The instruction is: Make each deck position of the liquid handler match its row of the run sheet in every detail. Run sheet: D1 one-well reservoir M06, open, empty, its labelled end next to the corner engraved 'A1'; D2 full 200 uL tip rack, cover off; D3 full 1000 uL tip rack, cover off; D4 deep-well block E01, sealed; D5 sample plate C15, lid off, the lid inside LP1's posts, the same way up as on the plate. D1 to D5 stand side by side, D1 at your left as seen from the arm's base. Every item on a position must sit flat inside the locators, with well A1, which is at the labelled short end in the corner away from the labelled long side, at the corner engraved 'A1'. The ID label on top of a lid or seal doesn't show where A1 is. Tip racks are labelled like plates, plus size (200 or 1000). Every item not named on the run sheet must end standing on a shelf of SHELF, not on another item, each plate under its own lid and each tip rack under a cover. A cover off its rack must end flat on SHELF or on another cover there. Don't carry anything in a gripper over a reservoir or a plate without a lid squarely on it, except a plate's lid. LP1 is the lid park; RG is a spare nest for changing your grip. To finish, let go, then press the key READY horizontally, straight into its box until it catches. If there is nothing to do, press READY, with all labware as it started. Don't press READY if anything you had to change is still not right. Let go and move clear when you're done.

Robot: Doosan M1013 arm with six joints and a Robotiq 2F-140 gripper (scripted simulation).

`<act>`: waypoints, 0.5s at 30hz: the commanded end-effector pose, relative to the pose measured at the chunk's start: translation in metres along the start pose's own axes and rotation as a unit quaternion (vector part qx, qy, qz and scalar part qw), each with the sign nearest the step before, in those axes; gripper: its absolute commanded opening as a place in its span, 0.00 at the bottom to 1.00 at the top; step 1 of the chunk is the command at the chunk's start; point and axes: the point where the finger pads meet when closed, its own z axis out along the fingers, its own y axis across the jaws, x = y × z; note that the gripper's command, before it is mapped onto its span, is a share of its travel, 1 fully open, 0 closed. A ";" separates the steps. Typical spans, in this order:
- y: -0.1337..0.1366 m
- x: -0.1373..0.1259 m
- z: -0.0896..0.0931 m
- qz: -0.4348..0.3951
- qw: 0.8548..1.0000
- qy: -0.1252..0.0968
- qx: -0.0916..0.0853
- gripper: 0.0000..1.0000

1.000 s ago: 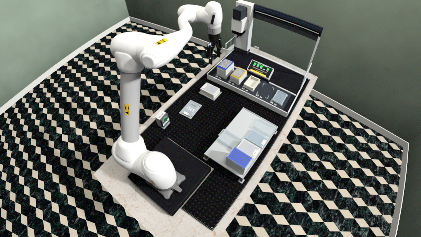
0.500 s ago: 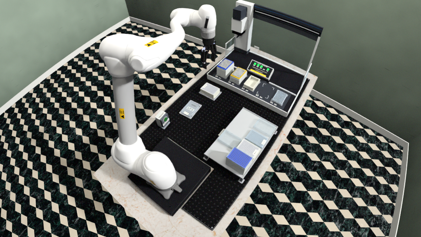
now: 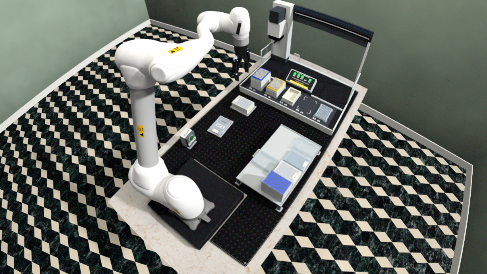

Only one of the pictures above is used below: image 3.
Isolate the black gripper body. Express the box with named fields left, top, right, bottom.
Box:
left=234, top=45, right=248, bottom=60

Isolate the white ready key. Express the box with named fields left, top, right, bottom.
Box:
left=179, top=127, right=197, bottom=149

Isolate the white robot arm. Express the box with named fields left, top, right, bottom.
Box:
left=114, top=7, right=250, bottom=230

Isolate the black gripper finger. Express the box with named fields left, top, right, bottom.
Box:
left=232, top=55, right=243, bottom=82
left=243, top=49, right=251, bottom=73

